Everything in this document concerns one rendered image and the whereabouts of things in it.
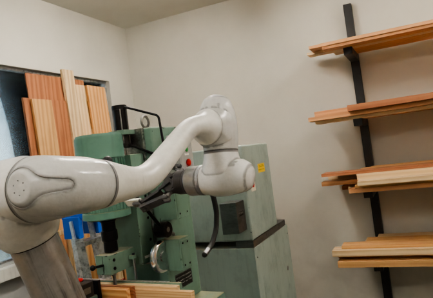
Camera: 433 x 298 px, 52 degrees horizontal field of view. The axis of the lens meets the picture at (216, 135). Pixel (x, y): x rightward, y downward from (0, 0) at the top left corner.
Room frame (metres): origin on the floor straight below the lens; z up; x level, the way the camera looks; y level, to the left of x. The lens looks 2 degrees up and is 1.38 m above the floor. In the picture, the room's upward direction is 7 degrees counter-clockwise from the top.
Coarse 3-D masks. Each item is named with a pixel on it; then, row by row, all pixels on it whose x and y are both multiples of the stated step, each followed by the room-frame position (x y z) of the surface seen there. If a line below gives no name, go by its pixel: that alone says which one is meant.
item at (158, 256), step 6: (162, 240) 1.72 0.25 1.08; (156, 246) 1.68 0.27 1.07; (162, 246) 1.71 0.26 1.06; (150, 252) 1.68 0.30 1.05; (156, 252) 1.67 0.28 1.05; (162, 252) 1.70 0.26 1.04; (150, 258) 1.67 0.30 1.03; (156, 258) 1.67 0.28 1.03; (162, 258) 1.70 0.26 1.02; (156, 264) 1.67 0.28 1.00; (162, 264) 1.70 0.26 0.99; (156, 270) 1.67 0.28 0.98; (162, 270) 1.69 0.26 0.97
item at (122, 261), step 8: (120, 248) 1.71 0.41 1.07; (128, 248) 1.70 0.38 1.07; (96, 256) 1.64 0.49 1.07; (104, 256) 1.62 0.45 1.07; (112, 256) 1.62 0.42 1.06; (120, 256) 1.65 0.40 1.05; (128, 256) 1.69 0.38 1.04; (96, 264) 1.64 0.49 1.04; (104, 264) 1.62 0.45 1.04; (112, 264) 1.61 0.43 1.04; (120, 264) 1.65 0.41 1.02; (128, 264) 1.69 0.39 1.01; (104, 272) 1.62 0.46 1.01; (112, 272) 1.61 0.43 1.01
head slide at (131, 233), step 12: (132, 156) 1.72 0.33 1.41; (132, 216) 1.72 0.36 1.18; (144, 216) 1.74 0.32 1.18; (120, 228) 1.75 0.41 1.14; (132, 228) 1.72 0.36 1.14; (144, 228) 1.73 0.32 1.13; (120, 240) 1.75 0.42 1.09; (132, 240) 1.72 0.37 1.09; (144, 240) 1.73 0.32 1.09; (144, 252) 1.72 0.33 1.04
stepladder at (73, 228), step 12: (72, 216) 2.52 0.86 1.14; (72, 228) 2.50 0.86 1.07; (84, 228) 2.67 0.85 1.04; (96, 228) 2.64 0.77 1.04; (72, 240) 2.52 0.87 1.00; (84, 240) 2.56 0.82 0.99; (96, 240) 2.59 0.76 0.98; (84, 252) 2.53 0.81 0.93; (96, 252) 2.62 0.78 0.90; (84, 264) 2.51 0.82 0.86; (84, 276) 2.49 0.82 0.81; (108, 276) 2.65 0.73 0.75
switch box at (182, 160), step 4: (188, 148) 1.88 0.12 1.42; (184, 152) 1.85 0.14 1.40; (188, 152) 1.87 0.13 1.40; (184, 156) 1.84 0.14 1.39; (188, 156) 1.87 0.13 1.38; (192, 156) 1.90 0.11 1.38; (180, 160) 1.82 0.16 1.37; (184, 160) 1.84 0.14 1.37; (192, 160) 1.89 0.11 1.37; (184, 164) 1.84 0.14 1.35; (192, 164) 1.89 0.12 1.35; (184, 168) 1.84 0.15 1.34; (172, 172) 1.84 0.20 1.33
